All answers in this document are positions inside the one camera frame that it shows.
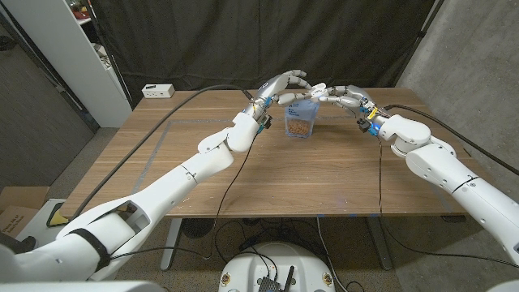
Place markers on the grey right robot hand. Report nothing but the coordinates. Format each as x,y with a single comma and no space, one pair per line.
357,97

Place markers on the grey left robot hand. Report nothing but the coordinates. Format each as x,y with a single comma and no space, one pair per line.
269,87

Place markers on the white airpods case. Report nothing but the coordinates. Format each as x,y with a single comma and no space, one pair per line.
318,90

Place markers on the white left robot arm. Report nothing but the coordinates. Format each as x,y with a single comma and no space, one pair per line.
170,186

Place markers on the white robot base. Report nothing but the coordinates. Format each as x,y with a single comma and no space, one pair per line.
243,267

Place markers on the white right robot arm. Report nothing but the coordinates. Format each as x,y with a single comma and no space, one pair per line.
446,170

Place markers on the blue almond food bag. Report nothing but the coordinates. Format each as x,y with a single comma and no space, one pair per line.
302,119

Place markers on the black backdrop curtain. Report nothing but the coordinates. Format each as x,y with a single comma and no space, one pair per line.
202,40

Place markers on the black backdrop stand pole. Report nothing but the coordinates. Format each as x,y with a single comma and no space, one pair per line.
121,83
420,40

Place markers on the white power strip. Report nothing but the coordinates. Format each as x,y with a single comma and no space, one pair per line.
158,91

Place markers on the grey table leg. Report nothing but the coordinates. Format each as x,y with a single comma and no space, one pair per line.
379,243

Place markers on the round black floor fan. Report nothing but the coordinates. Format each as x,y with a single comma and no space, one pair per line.
197,228

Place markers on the white table leg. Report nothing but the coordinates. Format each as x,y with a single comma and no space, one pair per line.
170,247

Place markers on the black antenna module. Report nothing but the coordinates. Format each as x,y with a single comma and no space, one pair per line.
271,284

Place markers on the red shelf item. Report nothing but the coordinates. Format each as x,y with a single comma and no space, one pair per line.
81,14

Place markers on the white shelf cabinet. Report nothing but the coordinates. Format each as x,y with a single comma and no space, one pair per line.
61,48

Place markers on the brown cardboard box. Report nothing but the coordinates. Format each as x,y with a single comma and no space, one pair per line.
18,203

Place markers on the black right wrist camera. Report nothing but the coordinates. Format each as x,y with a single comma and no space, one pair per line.
363,123

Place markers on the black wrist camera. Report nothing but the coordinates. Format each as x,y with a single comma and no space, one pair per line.
265,121
363,123

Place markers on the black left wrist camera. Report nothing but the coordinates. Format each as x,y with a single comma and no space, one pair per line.
265,121

